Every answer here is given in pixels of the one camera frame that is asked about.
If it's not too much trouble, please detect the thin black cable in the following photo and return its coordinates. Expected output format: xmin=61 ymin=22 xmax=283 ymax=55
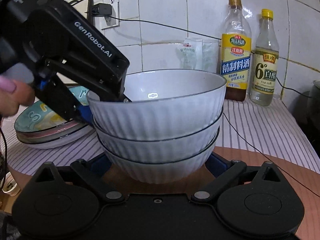
xmin=67 ymin=0 xmax=320 ymax=198

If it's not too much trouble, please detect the cooking wine bottle yellow label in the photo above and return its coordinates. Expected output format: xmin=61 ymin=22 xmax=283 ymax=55
xmin=220 ymin=0 xmax=252 ymax=102

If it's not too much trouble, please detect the teal patterned plate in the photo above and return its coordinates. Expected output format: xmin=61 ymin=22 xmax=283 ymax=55
xmin=14 ymin=100 xmax=80 ymax=136

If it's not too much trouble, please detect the person left hand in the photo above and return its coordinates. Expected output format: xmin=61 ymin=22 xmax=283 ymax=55
xmin=0 ymin=75 xmax=35 ymax=118

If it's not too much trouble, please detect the white vinegar bottle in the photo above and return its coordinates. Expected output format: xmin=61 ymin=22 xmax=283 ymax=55
xmin=249 ymin=9 xmax=279 ymax=106

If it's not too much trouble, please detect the white ribbed bowl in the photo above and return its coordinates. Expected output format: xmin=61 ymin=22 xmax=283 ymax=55
xmin=93 ymin=113 xmax=222 ymax=164
xmin=87 ymin=69 xmax=227 ymax=141
xmin=98 ymin=129 xmax=220 ymax=184

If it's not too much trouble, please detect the black power adapter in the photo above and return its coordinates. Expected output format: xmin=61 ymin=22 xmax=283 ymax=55
xmin=91 ymin=3 xmax=112 ymax=17

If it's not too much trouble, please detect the white salt bag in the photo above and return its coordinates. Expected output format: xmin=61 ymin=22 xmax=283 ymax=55
xmin=177 ymin=37 xmax=220 ymax=73

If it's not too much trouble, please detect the white plate bottom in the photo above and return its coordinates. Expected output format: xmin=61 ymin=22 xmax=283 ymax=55
xmin=19 ymin=126 xmax=95 ymax=150

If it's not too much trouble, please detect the striped table cloth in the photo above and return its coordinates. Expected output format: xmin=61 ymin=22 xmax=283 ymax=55
xmin=1 ymin=99 xmax=319 ymax=176

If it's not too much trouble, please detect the black wok with lid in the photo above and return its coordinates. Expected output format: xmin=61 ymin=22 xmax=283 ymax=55
xmin=293 ymin=81 xmax=320 ymax=131

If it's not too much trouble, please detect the white cutting board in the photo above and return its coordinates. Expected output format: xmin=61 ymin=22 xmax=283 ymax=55
xmin=68 ymin=0 xmax=95 ymax=25

